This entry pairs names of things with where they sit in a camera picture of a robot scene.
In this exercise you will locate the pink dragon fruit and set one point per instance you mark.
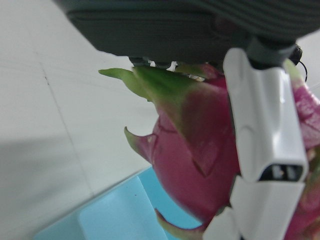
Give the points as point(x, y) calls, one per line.
point(190, 150)

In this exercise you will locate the light blue plastic tray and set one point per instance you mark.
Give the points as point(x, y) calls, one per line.
point(112, 212)

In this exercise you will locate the grey and white left robot hand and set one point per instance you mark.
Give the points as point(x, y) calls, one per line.
point(155, 27)

